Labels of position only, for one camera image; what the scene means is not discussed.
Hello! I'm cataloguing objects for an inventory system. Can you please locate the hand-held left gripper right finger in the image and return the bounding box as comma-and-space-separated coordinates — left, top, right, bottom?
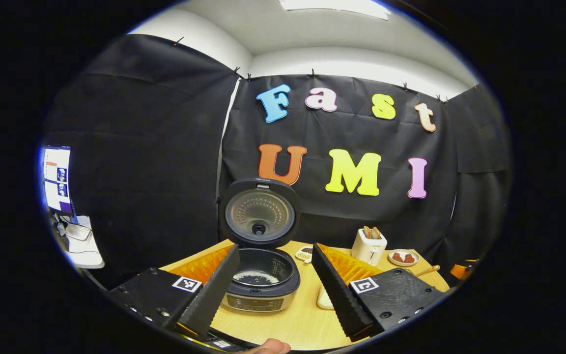
311, 242, 447, 342

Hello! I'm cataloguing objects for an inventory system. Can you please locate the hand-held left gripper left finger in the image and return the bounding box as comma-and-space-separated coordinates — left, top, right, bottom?
109, 243, 241, 341

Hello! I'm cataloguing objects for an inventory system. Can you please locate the white rice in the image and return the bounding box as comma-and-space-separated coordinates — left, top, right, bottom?
234, 270, 280, 286

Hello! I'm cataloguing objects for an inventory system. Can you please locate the dark grey rice cooker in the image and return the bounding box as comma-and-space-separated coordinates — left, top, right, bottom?
218, 177, 302, 314

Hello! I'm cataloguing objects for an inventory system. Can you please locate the cream rice box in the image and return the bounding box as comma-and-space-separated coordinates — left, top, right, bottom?
316, 287, 335, 310

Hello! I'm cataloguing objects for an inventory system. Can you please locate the white toaster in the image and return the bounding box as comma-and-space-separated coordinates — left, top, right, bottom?
351, 226, 388, 267

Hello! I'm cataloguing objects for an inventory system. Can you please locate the white round plate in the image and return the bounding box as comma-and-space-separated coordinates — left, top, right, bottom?
389, 249, 420, 267

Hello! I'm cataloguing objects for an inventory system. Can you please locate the white side table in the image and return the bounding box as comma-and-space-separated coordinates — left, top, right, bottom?
62, 216, 105, 269

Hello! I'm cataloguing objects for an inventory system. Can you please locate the computer monitor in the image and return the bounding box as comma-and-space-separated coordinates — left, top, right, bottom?
42, 146, 75, 217

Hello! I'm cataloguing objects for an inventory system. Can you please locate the ceiling light panel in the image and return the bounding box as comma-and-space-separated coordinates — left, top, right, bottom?
278, 0, 391, 21

